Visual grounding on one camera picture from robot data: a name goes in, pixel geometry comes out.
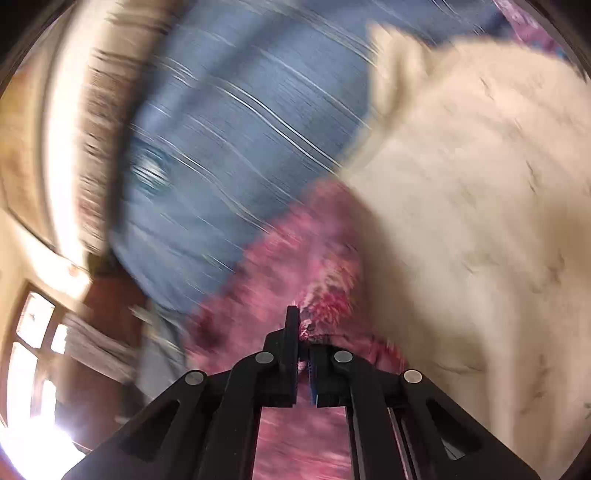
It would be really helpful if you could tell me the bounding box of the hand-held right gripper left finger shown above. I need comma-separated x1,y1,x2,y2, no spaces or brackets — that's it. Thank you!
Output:
61,305,300,480

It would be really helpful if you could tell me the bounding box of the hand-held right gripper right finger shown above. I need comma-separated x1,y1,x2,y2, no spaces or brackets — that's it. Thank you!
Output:
307,344,542,480

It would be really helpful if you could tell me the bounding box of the pink floral cloth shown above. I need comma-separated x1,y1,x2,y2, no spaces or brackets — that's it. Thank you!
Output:
182,179,411,480

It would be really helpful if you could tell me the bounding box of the pale curtain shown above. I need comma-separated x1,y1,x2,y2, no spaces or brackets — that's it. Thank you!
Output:
62,311,141,386

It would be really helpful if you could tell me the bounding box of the blue striped bedsheet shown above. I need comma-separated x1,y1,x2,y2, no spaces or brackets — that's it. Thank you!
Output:
108,0,518,319

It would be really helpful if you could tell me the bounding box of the cream embroidered blanket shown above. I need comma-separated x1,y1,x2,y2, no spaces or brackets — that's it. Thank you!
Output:
339,23,591,480

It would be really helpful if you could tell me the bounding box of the window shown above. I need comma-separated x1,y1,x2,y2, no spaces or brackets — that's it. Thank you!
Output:
0,281,88,462

